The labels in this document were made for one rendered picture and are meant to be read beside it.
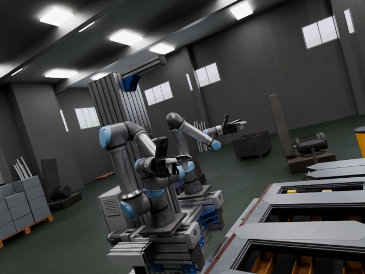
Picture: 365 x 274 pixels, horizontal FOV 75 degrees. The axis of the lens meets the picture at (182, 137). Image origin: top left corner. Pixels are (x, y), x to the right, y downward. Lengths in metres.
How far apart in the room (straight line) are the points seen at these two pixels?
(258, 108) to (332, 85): 2.85
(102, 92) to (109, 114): 0.15
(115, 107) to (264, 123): 9.82
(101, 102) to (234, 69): 9.85
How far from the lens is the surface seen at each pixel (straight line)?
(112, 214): 1.87
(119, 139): 1.32
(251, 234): 1.55
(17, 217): 7.46
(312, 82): 11.01
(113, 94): 1.67
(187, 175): 1.84
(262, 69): 11.10
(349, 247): 1.39
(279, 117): 5.39
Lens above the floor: 1.58
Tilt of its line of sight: 3 degrees down
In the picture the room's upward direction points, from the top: 16 degrees counter-clockwise
